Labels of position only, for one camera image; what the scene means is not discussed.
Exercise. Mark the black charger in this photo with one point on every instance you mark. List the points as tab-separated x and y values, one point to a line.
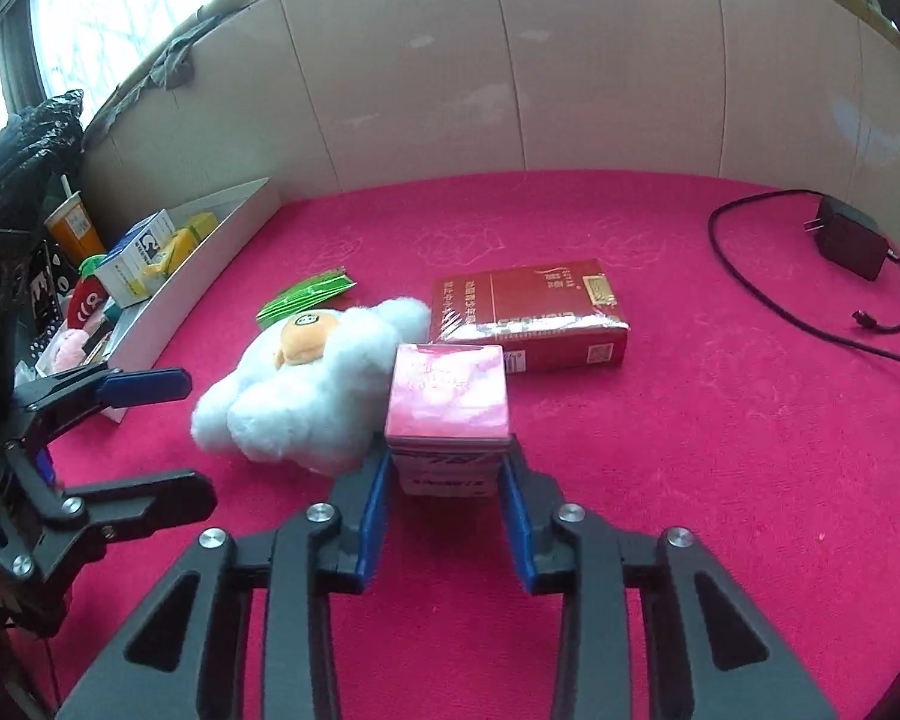
847	236

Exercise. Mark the white cardboard box tray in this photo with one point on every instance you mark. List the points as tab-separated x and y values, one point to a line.
195	277

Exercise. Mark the blue white medicine box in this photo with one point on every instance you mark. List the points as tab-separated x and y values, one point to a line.
135	262

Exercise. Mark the pink plush toy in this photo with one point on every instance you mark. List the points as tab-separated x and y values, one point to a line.
67	345

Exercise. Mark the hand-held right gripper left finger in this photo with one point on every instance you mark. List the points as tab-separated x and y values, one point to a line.
371	517

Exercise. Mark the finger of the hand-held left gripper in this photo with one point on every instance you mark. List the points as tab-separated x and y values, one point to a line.
150	502
142	385

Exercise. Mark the yellow tissue pack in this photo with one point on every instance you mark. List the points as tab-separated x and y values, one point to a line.
195	232

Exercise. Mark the red plush toy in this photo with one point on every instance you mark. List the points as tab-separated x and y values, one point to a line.
86	304

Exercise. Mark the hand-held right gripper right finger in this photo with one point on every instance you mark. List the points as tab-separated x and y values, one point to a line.
517	532

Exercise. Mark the black plastic bag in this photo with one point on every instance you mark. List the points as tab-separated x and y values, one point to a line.
22	150

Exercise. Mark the window with metal grille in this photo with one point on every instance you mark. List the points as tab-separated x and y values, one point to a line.
105	15

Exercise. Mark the orange drink cup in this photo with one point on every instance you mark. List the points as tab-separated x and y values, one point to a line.
79	229

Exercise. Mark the grey cloth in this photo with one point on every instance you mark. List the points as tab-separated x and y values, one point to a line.
172	60

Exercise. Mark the red felt table cover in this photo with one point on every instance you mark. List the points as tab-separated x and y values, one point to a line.
645	465

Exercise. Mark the small square box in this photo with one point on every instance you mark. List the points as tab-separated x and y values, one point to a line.
450	397

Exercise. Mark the green packet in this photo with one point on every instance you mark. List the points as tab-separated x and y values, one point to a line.
307	292

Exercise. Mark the white plush toy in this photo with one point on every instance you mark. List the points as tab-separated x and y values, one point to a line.
307	397

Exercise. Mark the red cigarette pack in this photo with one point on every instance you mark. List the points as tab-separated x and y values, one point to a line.
525	307

